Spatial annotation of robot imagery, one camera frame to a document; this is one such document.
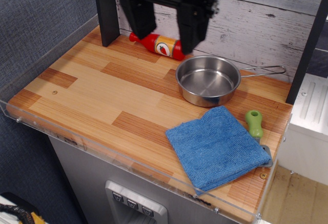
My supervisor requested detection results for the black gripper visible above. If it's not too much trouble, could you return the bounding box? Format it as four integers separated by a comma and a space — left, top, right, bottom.
119, 0, 219, 55

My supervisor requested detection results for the steel pan with wire handle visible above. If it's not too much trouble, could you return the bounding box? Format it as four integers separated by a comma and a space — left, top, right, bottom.
175, 55, 286, 108

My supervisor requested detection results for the green handled grey toy spatula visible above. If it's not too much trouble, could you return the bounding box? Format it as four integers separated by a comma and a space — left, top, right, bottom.
245, 110, 273, 168

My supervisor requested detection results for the blue microfiber napkin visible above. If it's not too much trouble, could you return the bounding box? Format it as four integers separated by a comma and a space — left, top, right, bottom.
166, 106, 271, 195

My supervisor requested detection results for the red toy sauce bottle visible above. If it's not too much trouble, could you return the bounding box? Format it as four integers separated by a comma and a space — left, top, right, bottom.
129, 32, 186, 60

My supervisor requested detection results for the grey toy fridge cabinet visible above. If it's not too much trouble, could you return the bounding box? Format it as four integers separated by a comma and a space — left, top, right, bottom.
50, 137, 233, 223

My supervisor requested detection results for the white toy sink unit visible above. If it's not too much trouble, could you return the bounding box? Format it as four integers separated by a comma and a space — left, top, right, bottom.
277, 74, 327, 185

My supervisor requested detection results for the silver dispenser panel with buttons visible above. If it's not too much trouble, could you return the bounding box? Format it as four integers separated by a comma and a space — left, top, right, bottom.
105, 180, 169, 224

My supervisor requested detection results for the yellow object at corner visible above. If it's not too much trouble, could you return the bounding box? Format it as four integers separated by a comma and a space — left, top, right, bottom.
26, 212, 46, 224

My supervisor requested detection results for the dark left post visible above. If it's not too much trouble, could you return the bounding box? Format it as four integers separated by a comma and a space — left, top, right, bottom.
95, 0, 120, 47

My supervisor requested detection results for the dark post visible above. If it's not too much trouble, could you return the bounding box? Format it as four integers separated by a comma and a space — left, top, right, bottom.
285, 0, 327, 105
95, 0, 120, 47

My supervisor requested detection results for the dark right post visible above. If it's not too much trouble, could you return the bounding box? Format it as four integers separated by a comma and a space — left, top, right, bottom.
285, 0, 327, 105

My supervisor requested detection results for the black braided cable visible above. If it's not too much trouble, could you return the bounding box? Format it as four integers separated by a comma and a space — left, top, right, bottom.
0, 203, 34, 224

